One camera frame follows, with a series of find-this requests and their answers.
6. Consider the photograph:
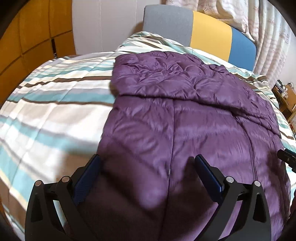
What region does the striped bed duvet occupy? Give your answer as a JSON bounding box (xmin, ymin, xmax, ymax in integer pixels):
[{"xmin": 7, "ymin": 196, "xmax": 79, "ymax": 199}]
[{"xmin": 1, "ymin": 32, "xmax": 295, "ymax": 238}]

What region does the pink patterned curtain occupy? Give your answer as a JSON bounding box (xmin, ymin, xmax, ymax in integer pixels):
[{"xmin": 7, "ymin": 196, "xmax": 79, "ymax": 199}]
[{"xmin": 166, "ymin": 0, "xmax": 293, "ymax": 87}]

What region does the grey yellow blue headboard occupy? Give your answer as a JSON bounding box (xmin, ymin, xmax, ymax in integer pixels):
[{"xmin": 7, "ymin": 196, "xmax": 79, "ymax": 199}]
[{"xmin": 143, "ymin": 4, "xmax": 256, "ymax": 71}]

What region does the wooden bedside table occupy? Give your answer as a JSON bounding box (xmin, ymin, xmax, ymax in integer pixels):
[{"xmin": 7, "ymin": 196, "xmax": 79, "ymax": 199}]
[{"xmin": 271, "ymin": 79, "xmax": 296, "ymax": 135}]

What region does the orange wooden wardrobe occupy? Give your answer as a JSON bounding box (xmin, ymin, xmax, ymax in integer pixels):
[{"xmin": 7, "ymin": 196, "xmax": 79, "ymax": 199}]
[{"xmin": 1, "ymin": 1, "xmax": 76, "ymax": 103}]

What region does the purple puffer jacket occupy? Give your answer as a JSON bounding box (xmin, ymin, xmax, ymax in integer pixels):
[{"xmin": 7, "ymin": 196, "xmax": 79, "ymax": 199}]
[{"xmin": 78, "ymin": 51, "xmax": 290, "ymax": 240}]

